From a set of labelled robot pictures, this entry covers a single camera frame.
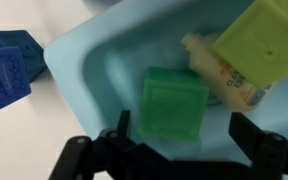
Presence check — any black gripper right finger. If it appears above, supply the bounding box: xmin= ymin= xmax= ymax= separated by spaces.
xmin=228 ymin=112 xmax=288 ymax=180

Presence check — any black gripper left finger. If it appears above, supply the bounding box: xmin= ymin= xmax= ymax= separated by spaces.
xmin=48 ymin=109 xmax=172 ymax=180

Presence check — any green foam block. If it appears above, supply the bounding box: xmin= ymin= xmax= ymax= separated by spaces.
xmin=138 ymin=66 xmax=211 ymax=142

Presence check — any yellow-green block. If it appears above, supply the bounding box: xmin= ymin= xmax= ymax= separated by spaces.
xmin=211 ymin=0 xmax=288 ymax=89

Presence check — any dark blue foam block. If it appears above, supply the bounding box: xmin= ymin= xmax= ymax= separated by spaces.
xmin=0 ymin=29 xmax=48 ymax=83

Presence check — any cream toy bottle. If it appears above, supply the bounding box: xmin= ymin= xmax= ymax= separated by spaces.
xmin=180 ymin=32 xmax=273 ymax=113

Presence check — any light blue toy sink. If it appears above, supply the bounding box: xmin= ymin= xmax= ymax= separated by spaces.
xmin=43 ymin=0 xmax=288 ymax=168

